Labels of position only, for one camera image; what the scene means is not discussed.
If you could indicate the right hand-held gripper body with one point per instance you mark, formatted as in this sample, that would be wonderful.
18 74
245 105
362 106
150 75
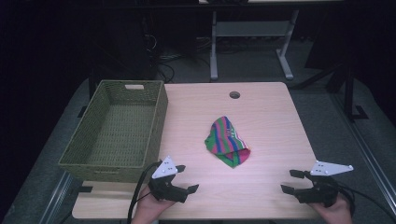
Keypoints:
323 193

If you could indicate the grey metal floor rail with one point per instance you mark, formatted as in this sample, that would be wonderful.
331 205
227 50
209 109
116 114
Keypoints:
367 143
56 199

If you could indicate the striped colourful sock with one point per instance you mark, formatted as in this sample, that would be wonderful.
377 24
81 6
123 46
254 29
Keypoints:
225 143

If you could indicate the green woven basket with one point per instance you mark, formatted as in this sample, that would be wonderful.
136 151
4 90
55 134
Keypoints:
124 130

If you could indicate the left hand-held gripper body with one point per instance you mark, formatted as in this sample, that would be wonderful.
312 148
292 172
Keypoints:
165 169

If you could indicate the person's left hand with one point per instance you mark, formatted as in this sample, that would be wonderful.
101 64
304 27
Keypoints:
148 208

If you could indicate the black metal stand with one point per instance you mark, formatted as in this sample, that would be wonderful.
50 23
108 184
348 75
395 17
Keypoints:
350 93

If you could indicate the black table bracket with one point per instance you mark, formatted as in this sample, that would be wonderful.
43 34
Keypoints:
86 189
82 111

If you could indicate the grey metal table frame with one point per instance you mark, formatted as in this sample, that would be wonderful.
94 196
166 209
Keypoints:
249 28

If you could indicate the person's right hand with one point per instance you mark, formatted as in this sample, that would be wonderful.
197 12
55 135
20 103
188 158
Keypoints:
337 214

